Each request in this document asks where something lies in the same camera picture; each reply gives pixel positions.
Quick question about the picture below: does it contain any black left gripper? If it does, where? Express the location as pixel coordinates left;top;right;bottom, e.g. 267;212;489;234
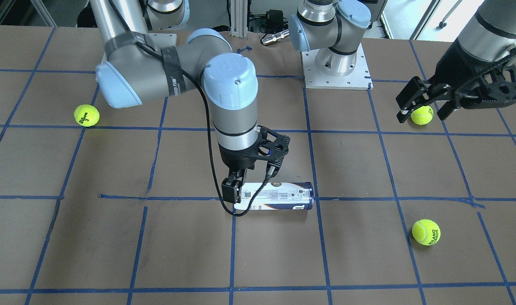
396;40;516;123

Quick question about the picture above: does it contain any tennis ball with black lettering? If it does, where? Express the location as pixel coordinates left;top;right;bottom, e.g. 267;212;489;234
411;219;441;246

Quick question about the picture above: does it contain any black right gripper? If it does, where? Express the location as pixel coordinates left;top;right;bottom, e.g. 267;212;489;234
219;125;291;204

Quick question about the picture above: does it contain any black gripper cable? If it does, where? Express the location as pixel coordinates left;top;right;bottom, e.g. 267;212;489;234
135;40;280;217

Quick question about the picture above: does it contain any near yellow tennis ball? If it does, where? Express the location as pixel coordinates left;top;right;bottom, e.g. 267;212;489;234
74;105;100;127

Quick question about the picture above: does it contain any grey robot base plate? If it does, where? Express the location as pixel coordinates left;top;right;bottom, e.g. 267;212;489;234
301;44;374;90

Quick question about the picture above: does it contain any yellow tennis ball edge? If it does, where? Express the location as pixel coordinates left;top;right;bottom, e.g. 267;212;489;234
410;105;434;125

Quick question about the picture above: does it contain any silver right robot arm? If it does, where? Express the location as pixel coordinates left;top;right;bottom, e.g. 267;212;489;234
90;0;289;203

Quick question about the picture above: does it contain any white blue tennis ball can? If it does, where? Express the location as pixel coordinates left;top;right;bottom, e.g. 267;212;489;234
250;182;314;211

